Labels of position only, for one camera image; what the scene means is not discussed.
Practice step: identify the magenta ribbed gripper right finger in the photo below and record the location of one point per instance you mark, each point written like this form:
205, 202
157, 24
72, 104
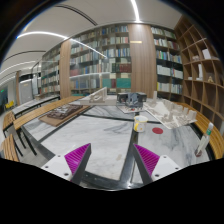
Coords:
151, 166

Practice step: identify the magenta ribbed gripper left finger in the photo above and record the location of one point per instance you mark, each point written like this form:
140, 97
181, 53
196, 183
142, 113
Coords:
70, 166

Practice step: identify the red round coaster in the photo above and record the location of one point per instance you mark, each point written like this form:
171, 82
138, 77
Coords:
157, 130

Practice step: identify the white mug with yellow print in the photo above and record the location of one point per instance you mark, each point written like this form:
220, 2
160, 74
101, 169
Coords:
140, 123

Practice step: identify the brown relief model on board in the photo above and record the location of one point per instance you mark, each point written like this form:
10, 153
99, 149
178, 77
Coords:
61, 114

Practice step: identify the white architectural city model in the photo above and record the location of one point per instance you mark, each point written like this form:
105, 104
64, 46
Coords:
168, 113

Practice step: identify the white bottle with green band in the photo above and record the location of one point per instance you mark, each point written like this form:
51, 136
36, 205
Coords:
204, 140

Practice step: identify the white building model on board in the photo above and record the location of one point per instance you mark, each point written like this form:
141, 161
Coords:
99, 97

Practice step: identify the wooden chair left front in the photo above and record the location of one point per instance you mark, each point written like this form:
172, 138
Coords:
8, 149

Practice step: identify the wooden chair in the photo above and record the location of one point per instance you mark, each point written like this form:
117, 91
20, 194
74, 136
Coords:
8, 149
8, 120

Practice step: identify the wooden bench left side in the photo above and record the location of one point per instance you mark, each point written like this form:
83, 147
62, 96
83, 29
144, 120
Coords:
19, 122

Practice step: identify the wooden chair left rear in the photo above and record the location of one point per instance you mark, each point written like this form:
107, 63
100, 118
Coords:
8, 120

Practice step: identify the wooden cubby shelf right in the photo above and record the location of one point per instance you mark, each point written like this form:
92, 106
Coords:
203, 86

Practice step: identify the large bookshelf wall with books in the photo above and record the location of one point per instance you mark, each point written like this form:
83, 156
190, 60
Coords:
120, 57

